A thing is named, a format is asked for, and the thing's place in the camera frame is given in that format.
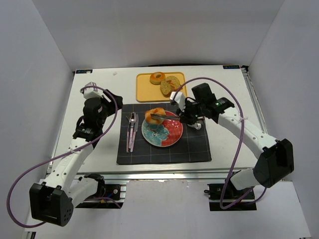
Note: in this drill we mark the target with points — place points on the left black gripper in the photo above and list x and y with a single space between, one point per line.
114 100

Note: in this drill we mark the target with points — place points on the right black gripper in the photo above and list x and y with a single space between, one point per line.
184 116

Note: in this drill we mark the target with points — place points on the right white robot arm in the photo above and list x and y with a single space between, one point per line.
275 158

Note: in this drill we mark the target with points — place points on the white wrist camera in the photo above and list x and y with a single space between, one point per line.
91 90
178 99

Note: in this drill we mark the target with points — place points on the pink handled spoon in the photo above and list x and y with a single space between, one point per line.
132 130

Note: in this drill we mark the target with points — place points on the pink handled fork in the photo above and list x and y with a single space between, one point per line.
131 120

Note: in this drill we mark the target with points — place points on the right blue corner label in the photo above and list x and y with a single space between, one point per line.
228 67

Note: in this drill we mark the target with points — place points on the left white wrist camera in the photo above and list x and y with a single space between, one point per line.
91 90

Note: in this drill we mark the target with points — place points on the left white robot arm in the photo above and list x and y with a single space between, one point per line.
54 200

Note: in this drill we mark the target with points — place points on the yellow plastic tray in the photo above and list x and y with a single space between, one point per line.
148 92

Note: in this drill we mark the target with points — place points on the red and teal plate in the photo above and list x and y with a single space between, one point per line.
164 134

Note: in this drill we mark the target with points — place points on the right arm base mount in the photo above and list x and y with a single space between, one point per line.
213 192

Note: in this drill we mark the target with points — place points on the metal serving tongs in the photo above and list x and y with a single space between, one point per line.
164 117

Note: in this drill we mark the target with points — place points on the ring donut bread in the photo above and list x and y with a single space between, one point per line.
157 77

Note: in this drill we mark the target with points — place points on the aluminium table frame rail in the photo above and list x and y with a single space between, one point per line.
157 172

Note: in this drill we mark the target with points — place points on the speckled bread slice back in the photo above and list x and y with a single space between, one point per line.
173 82

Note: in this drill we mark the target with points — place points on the striped round bun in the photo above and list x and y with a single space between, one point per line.
149 119

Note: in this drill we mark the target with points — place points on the dark checked placemat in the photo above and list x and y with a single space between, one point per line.
193 146

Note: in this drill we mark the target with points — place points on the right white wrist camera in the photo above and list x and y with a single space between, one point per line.
178 99

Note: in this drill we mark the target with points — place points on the pink handled knife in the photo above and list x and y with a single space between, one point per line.
136 119

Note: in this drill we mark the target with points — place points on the white ceramic mug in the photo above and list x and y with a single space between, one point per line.
199 124

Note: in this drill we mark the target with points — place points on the left blue corner label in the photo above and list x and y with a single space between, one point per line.
84 71

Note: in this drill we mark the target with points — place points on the speckled bread slice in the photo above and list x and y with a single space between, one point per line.
166 87
173 82

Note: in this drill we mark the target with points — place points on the speckled bread slice front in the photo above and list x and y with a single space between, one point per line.
166 87

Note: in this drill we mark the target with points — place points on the blue corner label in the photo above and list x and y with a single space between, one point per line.
84 71
228 67

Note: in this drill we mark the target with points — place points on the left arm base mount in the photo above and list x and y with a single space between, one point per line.
108 195

